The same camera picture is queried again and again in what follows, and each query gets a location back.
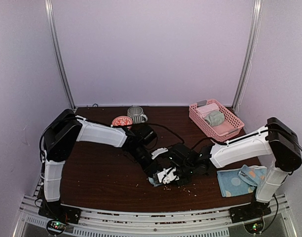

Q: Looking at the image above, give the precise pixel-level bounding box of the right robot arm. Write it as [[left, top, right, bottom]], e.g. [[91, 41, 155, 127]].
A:
[[161, 117, 302, 218]]

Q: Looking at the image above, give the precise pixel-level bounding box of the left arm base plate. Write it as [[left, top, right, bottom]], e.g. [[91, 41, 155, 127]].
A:
[[38, 201, 81, 224]]

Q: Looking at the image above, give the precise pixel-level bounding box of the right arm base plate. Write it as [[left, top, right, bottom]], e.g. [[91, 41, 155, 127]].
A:
[[228, 202, 271, 223]]

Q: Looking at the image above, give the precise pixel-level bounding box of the right aluminium frame post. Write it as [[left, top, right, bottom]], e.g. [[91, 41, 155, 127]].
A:
[[232, 0, 263, 110]]

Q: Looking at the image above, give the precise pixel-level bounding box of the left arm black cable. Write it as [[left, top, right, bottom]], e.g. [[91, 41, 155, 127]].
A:
[[131, 122, 186, 145]]

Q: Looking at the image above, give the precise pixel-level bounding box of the blue patterned towel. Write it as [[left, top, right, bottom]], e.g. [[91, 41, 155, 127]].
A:
[[217, 165, 267, 198]]

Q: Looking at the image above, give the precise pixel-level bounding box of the front aluminium rail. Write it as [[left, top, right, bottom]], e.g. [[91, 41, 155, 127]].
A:
[[10, 195, 298, 237]]

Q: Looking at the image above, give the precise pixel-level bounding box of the left aluminium frame post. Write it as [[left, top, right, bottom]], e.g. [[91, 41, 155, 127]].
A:
[[44, 0, 76, 110]]

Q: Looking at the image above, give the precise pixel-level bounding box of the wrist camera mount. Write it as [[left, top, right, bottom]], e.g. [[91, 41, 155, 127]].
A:
[[153, 167, 180, 185], [151, 148, 168, 160]]

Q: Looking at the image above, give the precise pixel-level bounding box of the grey green rolled towel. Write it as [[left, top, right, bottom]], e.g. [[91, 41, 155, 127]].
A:
[[204, 111, 225, 127]]

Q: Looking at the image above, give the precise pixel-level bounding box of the light blue towel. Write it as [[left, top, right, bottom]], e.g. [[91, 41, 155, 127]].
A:
[[148, 177, 161, 187]]

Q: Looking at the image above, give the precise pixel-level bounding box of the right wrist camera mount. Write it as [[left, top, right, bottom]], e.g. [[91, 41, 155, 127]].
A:
[[153, 167, 180, 185]]

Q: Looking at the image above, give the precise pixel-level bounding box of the pink plastic basket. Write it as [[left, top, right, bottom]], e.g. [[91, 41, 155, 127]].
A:
[[189, 99, 244, 142]]

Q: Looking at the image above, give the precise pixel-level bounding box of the red patterned bowl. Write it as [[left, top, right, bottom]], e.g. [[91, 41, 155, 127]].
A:
[[112, 116, 133, 127]]

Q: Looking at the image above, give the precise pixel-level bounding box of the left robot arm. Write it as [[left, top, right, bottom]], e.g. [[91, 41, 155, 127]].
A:
[[39, 109, 162, 219]]

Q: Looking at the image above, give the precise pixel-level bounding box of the striped ceramic mug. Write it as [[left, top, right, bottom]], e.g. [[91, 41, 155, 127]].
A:
[[127, 106, 148, 124]]

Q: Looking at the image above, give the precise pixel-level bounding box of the pink folded towel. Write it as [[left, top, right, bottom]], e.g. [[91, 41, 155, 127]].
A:
[[195, 103, 219, 116]]

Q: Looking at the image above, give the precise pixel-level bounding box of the aluminium frame post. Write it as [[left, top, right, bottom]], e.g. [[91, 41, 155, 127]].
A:
[[44, 0, 76, 110], [232, 0, 263, 110]]

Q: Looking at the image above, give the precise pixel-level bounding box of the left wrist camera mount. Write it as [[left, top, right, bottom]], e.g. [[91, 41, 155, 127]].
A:
[[151, 148, 168, 160]]

